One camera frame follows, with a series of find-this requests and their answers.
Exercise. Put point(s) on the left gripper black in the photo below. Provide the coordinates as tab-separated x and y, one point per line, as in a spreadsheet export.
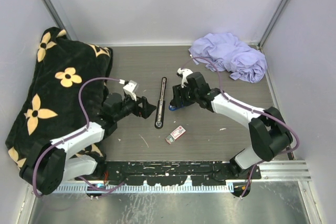
146	108

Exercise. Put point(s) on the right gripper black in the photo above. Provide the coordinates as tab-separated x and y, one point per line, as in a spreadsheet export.
177	93

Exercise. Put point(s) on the blue stapler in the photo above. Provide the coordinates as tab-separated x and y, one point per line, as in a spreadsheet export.
175	107

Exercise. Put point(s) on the black stapler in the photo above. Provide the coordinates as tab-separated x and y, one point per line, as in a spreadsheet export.
158	124

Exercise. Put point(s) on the red white staple box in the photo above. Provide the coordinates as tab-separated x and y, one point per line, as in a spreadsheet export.
174	135

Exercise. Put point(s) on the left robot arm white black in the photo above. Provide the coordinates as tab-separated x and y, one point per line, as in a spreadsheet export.
51	163

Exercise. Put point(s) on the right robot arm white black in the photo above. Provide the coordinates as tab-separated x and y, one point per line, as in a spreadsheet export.
268	133

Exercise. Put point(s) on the lavender crumpled cloth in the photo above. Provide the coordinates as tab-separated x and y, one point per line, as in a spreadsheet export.
225	52

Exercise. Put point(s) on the black floral blanket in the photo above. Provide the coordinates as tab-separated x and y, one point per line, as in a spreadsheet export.
68	88

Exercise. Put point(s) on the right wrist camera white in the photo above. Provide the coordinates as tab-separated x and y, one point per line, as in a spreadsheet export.
183	74

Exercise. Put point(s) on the white cable duct strip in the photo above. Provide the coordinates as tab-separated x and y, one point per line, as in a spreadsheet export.
146	189

